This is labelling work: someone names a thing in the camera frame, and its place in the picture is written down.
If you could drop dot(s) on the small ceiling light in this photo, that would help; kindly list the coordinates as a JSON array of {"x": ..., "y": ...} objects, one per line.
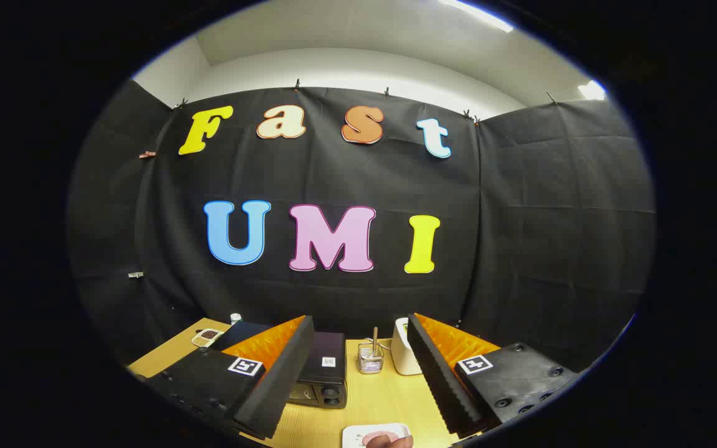
[{"x": 592, "y": 91}]

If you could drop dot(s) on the wooden stick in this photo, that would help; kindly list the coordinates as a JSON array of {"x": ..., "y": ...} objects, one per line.
[{"x": 375, "y": 336}]

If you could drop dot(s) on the pink round food slice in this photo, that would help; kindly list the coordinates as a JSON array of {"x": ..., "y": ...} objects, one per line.
[{"x": 376, "y": 435}]

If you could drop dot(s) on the black toaster oven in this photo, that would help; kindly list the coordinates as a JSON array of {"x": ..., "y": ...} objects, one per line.
[{"x": 327, "y": 382}]

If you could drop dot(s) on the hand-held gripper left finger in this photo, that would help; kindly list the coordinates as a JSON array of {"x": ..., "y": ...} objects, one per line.
[{"x": 284, "y": 379}]

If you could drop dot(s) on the white toaster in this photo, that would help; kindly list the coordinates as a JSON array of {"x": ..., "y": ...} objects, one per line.
[{"x": 403, "y": 354}]

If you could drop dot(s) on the black backdrop cloth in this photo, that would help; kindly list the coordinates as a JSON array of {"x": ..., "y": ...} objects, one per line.
[{"x": 520, "y": 218}]

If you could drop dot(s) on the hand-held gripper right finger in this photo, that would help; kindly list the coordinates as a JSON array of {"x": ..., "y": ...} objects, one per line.
[{"x": 436, "y": 379}]

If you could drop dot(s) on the white square plate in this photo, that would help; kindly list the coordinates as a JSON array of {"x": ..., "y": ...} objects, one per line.
[{"x": 354, "y": 434}]

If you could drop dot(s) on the long ceiling light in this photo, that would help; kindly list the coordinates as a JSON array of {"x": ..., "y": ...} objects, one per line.
[{"x": 477, "y": 14}]

